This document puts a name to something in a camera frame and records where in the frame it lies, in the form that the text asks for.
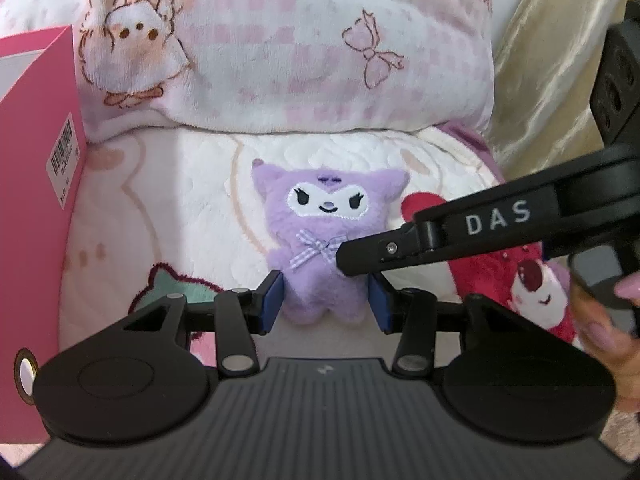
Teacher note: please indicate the purple plush toy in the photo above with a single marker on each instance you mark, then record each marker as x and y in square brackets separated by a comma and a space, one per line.
[320, 285]

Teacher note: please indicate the gold satin curtain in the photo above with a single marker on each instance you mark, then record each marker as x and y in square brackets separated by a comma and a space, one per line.
[550, 85]

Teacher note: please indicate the pink cardboard box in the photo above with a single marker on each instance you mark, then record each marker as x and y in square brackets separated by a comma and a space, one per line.
[30, 210]

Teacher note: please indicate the person's right hand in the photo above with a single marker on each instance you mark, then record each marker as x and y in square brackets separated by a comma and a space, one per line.
[600, 345]

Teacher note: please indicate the pink checked cartoon pillow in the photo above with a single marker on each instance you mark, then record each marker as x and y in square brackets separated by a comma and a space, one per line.
[275, 60]

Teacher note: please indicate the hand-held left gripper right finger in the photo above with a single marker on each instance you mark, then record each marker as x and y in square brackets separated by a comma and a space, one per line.
[381, 307]

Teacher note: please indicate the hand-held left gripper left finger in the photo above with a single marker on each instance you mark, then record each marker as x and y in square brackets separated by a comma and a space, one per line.
[272, 302]

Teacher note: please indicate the printed bear blanket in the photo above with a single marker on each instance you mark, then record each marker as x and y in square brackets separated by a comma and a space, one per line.
[190, 210]

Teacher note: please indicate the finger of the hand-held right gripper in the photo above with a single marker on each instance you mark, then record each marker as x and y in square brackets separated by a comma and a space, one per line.
[380, 255]

